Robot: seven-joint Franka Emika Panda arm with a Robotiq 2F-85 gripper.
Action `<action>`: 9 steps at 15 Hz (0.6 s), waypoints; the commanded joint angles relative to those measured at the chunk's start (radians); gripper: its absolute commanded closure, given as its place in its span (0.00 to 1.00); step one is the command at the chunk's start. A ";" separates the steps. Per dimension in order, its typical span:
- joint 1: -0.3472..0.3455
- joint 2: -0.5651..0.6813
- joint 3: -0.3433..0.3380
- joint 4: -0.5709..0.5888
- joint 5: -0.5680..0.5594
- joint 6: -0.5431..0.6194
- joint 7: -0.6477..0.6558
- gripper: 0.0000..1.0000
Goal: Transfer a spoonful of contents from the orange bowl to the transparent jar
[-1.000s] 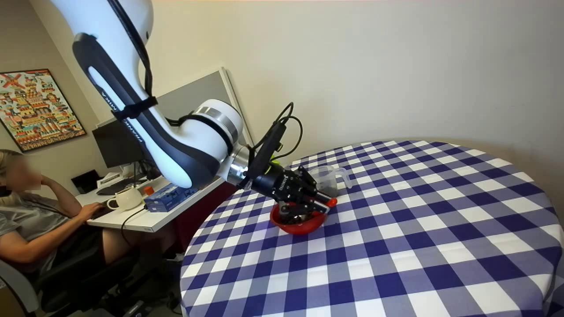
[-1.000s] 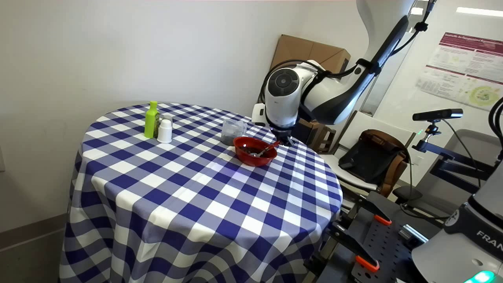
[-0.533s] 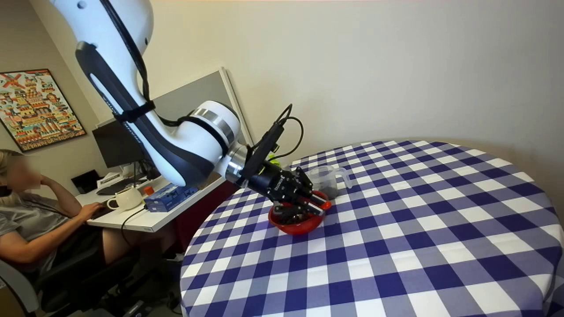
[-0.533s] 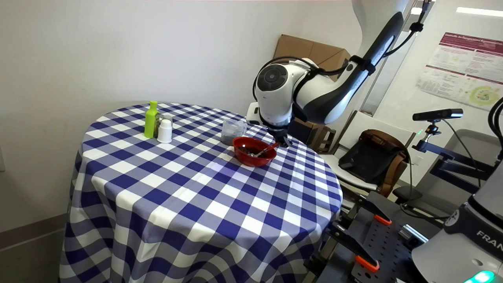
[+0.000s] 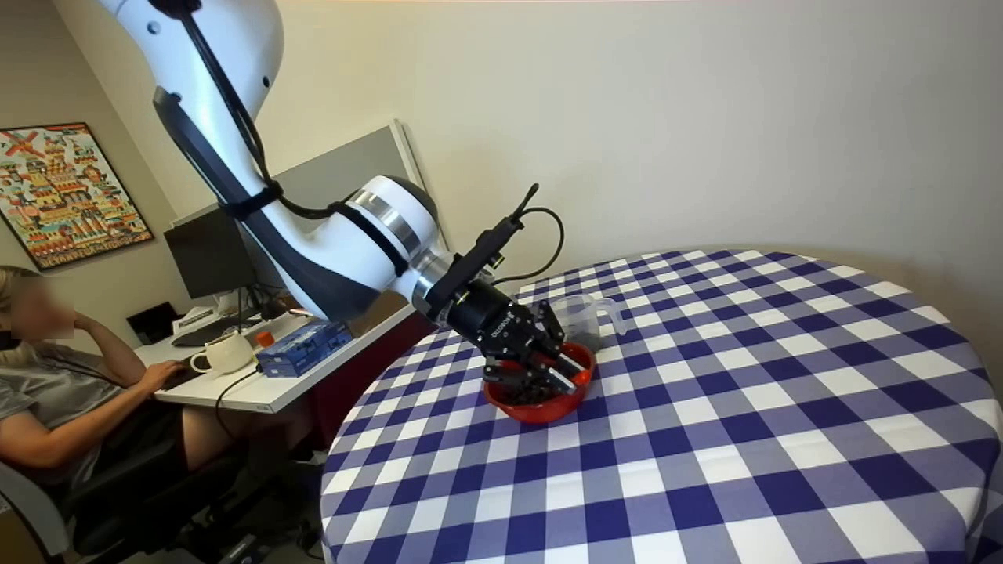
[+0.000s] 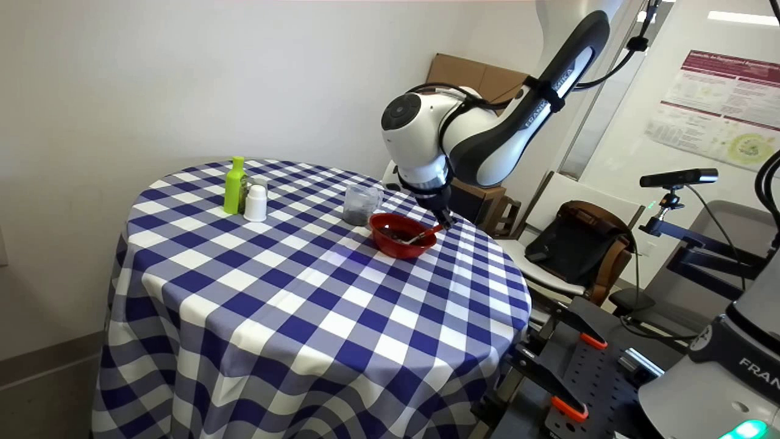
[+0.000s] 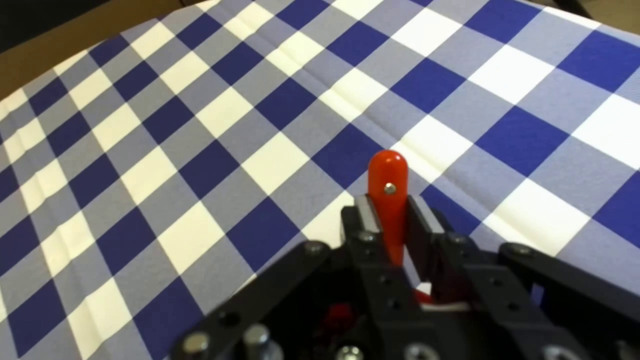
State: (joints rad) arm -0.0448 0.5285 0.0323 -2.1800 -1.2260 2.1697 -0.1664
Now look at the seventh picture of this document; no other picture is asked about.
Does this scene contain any blue white checkered tablecloth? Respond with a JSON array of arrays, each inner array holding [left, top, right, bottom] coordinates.
[[0, 0, 640, 360]]

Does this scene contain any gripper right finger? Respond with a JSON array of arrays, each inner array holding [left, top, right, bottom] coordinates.
[[406, 195, 640, 360]]

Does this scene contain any red handled spoon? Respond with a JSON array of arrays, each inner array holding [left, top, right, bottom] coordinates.
[[320, 150, 471, 341]]

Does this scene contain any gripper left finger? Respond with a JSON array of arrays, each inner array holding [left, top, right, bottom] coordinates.
[[170, 194, 435, 360]]

